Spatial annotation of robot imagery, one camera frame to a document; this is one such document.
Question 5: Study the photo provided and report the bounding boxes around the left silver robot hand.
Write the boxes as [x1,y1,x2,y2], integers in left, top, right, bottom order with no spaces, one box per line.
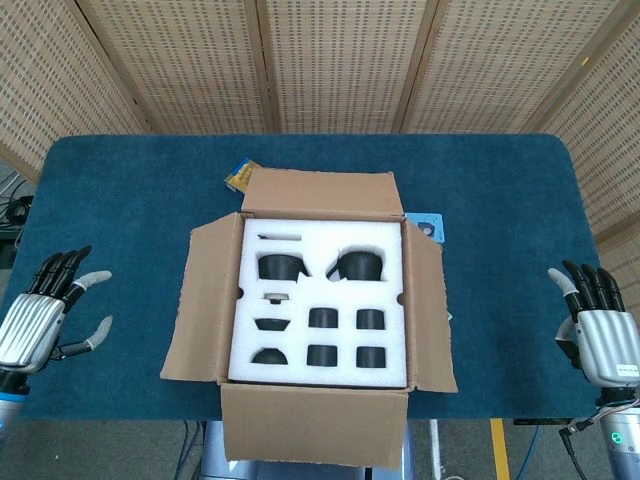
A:
[0,244,114,376]

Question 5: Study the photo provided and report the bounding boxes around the blue table cloth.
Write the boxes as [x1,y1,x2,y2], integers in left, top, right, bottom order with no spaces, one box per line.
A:
[0,133,616,422]

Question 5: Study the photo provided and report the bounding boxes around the blue floor cable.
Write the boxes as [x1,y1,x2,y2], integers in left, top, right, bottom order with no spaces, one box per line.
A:
[516,424,545,480]

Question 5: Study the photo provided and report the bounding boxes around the braided right wrist cable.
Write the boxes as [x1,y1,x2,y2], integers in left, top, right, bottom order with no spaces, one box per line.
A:
[562,394,640,436]

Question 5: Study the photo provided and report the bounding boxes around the red cardboard box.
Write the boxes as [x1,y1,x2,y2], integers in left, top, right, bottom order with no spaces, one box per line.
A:
[159,168,460,469]

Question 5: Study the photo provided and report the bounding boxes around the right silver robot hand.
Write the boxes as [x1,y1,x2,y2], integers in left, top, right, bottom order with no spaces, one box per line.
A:
[547,258,640,386]

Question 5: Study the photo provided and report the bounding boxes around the colourful snack packet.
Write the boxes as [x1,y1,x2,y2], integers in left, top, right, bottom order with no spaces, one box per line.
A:
[223,157,259,194]

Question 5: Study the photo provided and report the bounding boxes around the black floor cable bundle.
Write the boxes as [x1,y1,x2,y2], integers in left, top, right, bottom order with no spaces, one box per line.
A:
[0,169,36,274]

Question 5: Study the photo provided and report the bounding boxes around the white foam insert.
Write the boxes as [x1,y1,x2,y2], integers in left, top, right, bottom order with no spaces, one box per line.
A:
[227,218,406,389]

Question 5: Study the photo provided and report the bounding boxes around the black tea cup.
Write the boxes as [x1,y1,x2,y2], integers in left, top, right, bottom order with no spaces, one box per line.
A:
[355,345,387,368]
[306,344,340,366]
[308,307,341,329]
[355,308,387,330]

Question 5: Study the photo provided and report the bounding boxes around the black pitcher cup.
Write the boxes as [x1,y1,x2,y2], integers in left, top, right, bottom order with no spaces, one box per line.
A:
[257,253,311,281]

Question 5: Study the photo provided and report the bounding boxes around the black teapot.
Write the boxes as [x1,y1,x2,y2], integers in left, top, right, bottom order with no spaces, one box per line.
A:
[325,244,386,282]

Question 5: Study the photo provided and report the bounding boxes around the woven folding screen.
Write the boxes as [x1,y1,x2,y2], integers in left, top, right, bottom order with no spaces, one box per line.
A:
[0,0,640,381]

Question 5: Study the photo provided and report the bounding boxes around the light blue square card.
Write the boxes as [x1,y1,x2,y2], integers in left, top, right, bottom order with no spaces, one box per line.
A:
[403,211,445,244]

